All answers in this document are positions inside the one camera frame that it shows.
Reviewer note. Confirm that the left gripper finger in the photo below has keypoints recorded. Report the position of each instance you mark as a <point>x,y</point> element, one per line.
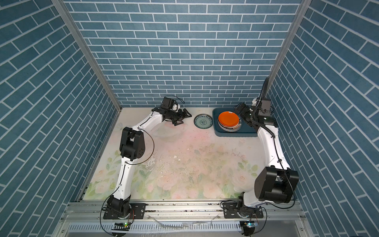
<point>179,121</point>
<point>186,113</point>

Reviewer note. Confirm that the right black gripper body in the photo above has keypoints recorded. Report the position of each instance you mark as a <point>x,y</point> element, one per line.
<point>247,115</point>

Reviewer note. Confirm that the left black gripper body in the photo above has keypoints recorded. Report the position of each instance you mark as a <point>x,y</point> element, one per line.
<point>174,115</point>

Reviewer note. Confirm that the orange plate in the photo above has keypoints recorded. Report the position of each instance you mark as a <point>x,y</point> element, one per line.
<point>228,119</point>

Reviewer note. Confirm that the small blue patterned plate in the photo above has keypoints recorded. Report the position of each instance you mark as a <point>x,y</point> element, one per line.
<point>203,121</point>

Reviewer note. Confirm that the green rim plate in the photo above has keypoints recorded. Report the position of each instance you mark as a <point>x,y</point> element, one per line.
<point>231,129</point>

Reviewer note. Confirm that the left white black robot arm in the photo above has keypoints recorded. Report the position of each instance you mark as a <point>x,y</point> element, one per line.
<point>132,147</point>

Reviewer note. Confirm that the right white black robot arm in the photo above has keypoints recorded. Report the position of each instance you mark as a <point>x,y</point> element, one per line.
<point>277,182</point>

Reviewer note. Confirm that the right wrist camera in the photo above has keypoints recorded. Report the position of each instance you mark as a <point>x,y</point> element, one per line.
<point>262,106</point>

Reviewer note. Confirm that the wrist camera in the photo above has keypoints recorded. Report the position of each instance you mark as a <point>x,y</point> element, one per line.
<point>262,106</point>
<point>170,104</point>

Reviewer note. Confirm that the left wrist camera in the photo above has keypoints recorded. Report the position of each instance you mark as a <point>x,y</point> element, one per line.
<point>170,104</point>

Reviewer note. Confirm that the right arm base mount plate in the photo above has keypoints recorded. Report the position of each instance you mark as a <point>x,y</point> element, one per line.
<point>232,210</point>

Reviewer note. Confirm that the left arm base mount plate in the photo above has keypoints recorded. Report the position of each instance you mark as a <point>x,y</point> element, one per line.
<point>137,211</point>

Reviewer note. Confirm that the aluminium rail frame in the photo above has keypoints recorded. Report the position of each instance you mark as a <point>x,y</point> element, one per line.
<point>190,218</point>

